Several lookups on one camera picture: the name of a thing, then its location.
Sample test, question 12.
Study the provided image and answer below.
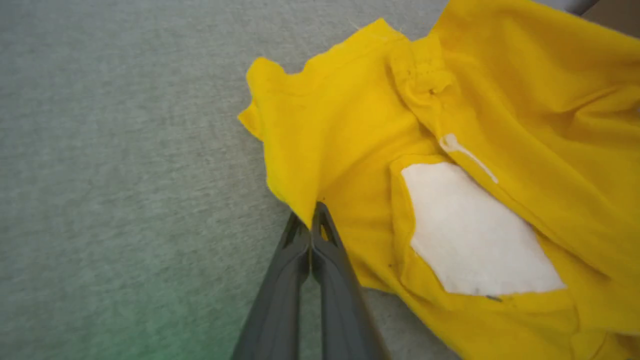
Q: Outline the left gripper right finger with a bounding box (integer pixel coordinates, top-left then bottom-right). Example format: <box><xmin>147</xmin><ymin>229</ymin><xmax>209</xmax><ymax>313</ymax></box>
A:
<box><xmin>310</xmin><ymin>201</ymin><xmax>392</xmax><ymax>360</ymax></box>

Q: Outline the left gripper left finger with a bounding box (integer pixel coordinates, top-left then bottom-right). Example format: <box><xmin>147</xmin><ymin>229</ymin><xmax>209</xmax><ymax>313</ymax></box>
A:
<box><xmin>231</xmin><ymin>212</ymin><xmax>311</xmax><ymax>360</ymax></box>

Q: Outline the yellow t-shirt with white patches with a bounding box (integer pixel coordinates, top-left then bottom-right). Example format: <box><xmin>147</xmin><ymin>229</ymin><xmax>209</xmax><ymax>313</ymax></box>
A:
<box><xmin>237</xmin><ymin>0</ymin><xmax>640</xmax><ymax>360</ymax></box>

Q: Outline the grey fabric sofa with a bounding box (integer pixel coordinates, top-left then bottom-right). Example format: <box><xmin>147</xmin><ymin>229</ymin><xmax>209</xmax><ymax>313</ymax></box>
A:
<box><xmin>0</xmin><ymin>0</ymin><xmax>601</xmax><ymax>360</ymax></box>

